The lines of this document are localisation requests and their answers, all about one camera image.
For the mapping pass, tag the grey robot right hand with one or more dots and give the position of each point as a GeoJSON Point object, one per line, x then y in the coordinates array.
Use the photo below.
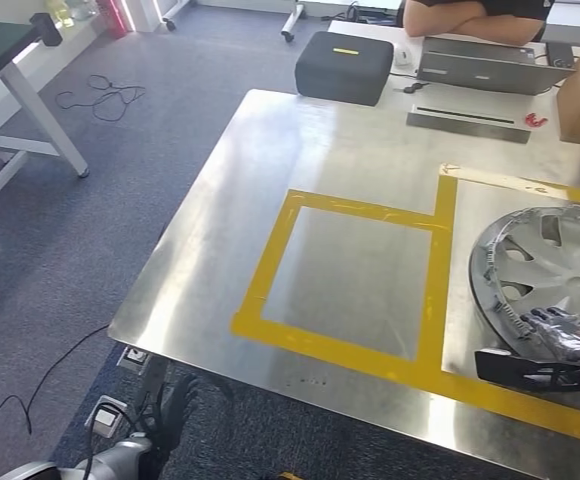
{"type": "Point", "coordinates": [575, 334]}

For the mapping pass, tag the person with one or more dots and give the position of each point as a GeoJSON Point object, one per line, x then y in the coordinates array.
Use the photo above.
{"type": "Point", "coordinates": [470, 26]}

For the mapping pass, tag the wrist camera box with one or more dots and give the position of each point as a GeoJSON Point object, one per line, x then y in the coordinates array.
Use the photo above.
{"type": "Point", "coordinates": [520, 371]}
{"type": "Point", "coordinates": [154, 384]}

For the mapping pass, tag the black power adapter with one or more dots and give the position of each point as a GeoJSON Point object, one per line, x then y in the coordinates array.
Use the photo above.
{"type": "Point", "coordinates": [560, 54]}

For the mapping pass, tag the white wheeled stand leg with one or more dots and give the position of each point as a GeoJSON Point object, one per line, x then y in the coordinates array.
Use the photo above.
{"type": "Point", "coordinates": [175, 13]}
{"type": "Point", "coordinates": [292, 20]}

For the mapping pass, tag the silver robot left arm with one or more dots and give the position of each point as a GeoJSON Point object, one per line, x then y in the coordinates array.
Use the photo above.
{"type": "Point", "coordinates": [115, 460]}

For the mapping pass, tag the yellow tape rectangle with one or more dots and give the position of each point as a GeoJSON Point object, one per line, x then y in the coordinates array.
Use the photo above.
{"type": "Point", "coordinates": [440, 265]}

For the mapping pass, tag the grey metal bar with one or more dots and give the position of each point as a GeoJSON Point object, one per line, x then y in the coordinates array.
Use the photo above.
{"type": "Point", "coordinates": [470, 126]}

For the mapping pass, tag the white table with green top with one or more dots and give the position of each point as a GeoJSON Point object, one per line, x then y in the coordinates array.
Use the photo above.
{"type": "Point", "coordinates": [40, 112]}

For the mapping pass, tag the steel workbench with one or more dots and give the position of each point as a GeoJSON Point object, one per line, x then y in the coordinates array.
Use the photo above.
{"type": "Point", "coordinates": [320, 146]}

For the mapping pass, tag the white desk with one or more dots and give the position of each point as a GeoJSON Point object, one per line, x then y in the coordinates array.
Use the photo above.
{"type": "Point", "coordinates": [360, 26]}

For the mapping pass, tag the small red clip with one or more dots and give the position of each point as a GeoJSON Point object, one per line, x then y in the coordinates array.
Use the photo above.
{"type": "Point", "coordinates": [534, 120]}

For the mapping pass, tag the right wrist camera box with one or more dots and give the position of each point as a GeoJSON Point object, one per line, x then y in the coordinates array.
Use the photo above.
{"type": "Point", "coordinates": [520, 371]}

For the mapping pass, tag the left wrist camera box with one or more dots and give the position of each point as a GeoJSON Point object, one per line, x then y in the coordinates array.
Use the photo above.
{"type": "Point", "coordinates": [154, 384]}

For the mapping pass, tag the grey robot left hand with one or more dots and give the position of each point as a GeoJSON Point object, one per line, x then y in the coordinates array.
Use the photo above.
{"type": "Point", "coordinates": [180, 404]}

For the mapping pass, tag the grey plastic wheel hubcap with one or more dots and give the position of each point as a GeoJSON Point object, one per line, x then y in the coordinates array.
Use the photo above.
{"type": "Point", "coordinates": [560, 265]}

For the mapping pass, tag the metal floor socket plate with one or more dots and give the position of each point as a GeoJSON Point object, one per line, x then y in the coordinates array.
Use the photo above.
{"type": "Point", "coordinates": [105, 417]}
{"type": "Point", "coordinates": [134, 358]}

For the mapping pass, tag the grey laptop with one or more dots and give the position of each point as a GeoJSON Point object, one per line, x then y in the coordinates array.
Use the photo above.
{"type": "Point", "coordinates": [485, 66]}

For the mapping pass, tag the white computer mouse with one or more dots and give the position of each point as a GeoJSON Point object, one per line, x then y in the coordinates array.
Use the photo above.
{"type": "Point", "coordinates": [402, 56]}

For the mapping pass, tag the black hard case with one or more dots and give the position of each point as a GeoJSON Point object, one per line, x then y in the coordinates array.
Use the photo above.
{"type": "Point", "coordinates": [345, 73]}

